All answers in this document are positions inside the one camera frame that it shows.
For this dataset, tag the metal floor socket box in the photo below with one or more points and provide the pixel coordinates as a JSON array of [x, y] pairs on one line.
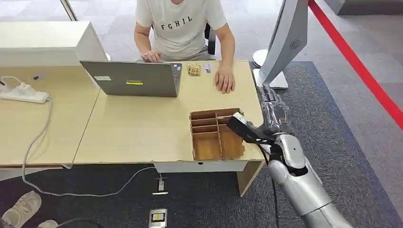
[[158, 217]]

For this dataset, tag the grey platform base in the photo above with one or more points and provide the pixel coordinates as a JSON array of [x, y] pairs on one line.
[[368, 8]]

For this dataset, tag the person's right hand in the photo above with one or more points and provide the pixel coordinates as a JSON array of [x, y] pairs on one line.
[[151, 57]]

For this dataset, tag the person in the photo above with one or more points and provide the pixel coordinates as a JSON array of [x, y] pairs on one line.
[[179, 31]]

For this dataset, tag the small wooden card holder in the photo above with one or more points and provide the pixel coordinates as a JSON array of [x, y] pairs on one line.
[[193, 70]]

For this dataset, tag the white power strip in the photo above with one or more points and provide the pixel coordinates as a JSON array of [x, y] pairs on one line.
[[26, 93]]

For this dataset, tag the person's hand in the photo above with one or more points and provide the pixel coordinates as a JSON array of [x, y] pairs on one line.
[[151, 57], [225, 80]]

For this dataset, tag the compartmented wooden box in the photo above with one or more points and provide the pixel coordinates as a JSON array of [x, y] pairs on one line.
[[207, 144]]

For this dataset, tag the black office chair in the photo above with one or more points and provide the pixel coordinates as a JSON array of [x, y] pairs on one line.
[[211, 37]]

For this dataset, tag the white cabinet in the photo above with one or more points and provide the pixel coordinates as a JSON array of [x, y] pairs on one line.
[[44, 44]]

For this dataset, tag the pale wooden desk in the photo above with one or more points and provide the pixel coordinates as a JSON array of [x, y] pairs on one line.
[[47, 132], [141, 132]]

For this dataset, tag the metal pole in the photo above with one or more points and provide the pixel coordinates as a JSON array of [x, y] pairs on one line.
[[70, 11]]

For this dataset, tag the grey laptop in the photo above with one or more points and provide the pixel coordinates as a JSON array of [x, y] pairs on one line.
[[135, 78]]

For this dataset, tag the person's left hand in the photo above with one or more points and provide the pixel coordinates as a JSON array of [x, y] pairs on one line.
[[225, 80]]

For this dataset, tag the beige shoe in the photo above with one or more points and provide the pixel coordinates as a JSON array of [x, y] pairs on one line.
[[23, 207], [47, 224]]

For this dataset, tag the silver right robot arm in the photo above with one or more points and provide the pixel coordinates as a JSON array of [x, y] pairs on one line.
[[299, 182]]

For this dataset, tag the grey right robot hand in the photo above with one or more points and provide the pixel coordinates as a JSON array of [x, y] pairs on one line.
[[275, 116]]

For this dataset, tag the white plug adapter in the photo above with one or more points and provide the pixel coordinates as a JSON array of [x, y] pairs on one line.
[[161, 185]]

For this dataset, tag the dark grey carpet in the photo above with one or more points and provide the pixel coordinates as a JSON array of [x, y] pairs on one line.
[[330, 141]]

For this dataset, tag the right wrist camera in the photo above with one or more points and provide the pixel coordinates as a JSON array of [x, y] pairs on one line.
[[245, 129]]

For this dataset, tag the white kiosk stand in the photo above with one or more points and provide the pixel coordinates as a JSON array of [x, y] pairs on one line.
[[283, 44]]

